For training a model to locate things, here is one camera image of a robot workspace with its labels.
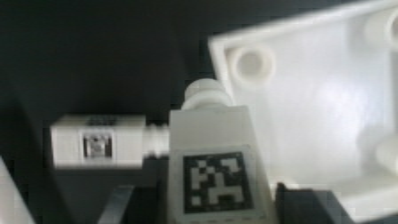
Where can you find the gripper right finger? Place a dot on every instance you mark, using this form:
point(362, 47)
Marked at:
point(309, 207)

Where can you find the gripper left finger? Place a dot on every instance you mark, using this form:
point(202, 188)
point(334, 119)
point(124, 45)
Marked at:
point(115, 205)

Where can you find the white leg with tag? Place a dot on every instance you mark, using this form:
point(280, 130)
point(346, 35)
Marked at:
point(216, 188)

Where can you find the white square tabletop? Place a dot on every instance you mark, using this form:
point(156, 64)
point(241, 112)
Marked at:
point(307, 69)

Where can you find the white leg far left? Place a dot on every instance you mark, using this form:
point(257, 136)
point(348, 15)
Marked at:
point(104, 141)

